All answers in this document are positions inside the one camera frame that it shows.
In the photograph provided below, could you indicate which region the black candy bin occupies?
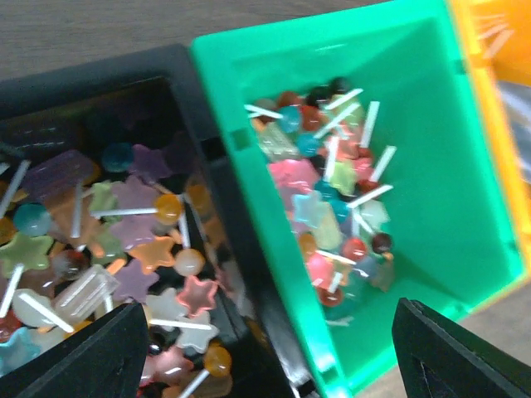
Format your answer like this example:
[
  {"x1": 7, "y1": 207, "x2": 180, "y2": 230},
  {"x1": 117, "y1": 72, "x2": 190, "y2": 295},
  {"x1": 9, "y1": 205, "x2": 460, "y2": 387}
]
[{"x1": 1, "y1": 45, "x2": 318, "y2": 397}]

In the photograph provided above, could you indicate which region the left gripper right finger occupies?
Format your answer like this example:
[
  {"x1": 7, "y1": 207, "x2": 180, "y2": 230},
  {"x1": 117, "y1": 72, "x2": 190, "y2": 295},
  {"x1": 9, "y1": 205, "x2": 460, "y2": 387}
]
[{"x1": 392, "y1": 298, "x2": 530, "y2": 397}]

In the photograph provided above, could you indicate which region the green candy bin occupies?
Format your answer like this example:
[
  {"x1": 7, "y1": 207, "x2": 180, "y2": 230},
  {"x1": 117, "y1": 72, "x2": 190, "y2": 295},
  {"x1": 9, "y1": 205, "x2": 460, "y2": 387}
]
[{"x1": 192, "y1": 1, "x2": 530, "y2": 397}]

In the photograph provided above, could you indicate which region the orange candy bin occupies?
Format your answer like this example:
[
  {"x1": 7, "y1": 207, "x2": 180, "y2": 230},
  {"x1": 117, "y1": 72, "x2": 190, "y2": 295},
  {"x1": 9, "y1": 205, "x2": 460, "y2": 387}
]
[{"x1": 447, "y1": 1, "x2": 530, "y2": 309}]

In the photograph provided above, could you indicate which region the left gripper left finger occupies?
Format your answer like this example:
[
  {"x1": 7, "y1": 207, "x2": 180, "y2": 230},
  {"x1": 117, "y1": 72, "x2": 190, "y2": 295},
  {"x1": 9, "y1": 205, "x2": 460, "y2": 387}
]
[{"x1": 1, "y1": 303, "x2": 149, "y2": 397}]

